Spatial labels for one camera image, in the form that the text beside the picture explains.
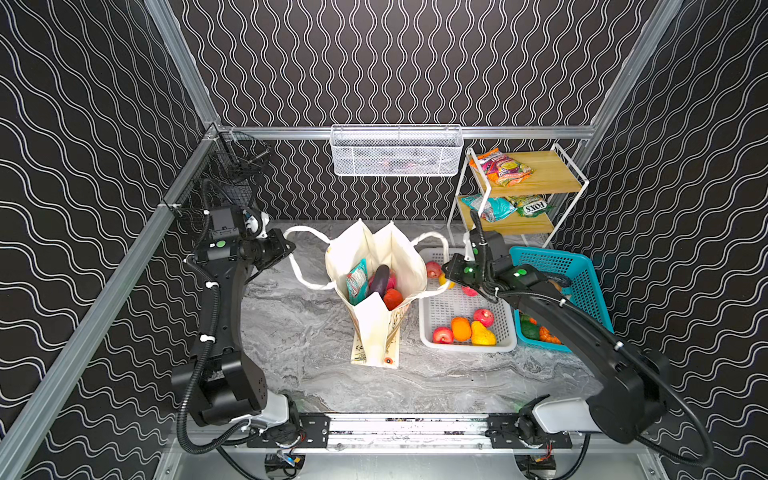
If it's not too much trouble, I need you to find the teal pink snack bag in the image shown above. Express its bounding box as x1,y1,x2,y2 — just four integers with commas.
345,258,369,306

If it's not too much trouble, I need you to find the red bell pepper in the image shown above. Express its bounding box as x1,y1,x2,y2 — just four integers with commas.
382,289,404,311

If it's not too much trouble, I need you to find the purple eggplant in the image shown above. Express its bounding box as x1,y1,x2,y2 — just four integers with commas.
368,264,391,298

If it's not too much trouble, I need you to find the cream canvas grocery bag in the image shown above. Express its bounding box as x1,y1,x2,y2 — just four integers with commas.
285,220,451,368

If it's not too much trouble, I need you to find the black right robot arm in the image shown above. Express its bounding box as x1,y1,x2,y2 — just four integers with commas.
441,226,714,467

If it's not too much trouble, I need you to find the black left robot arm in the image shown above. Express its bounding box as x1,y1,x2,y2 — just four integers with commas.
172,179,302,455

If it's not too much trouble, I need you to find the teal snack bag lower shelf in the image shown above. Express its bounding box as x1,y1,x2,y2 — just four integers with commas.
460,194,515,223

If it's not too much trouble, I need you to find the green white snack bag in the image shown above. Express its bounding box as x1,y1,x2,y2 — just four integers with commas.
508,195,552,218

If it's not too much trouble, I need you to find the orange snack bag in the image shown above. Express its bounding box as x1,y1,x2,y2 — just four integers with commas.
470,148,534,187

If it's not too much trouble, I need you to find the white wooden two-tier shelf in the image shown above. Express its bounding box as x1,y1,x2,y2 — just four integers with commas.
450,143,589,247

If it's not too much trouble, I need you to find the white plastic basket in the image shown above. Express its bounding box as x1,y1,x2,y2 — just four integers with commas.
418,246,518,353

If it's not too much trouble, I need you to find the orange crinkled fruit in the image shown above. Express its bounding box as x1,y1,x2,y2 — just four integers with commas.
451,317,472,342

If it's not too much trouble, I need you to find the yellow pear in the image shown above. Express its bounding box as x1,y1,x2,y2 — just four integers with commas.
471,321,497,346

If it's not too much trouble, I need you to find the green vegetable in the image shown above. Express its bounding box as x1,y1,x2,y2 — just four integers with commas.
520,319,540,340

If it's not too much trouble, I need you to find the orange pumpkin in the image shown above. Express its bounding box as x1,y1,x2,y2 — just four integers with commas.
539,326,562,345

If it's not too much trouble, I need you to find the teal plastic basket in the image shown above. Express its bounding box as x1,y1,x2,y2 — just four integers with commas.
509,246,614,353

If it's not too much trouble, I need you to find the black wire wall basket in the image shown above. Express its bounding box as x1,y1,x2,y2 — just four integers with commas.
171,131,273,238

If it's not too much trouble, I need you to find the white wire wall basket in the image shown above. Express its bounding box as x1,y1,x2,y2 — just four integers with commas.
329,124,464,177

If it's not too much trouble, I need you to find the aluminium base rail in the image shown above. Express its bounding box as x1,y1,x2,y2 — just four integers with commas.
257,411,655,455

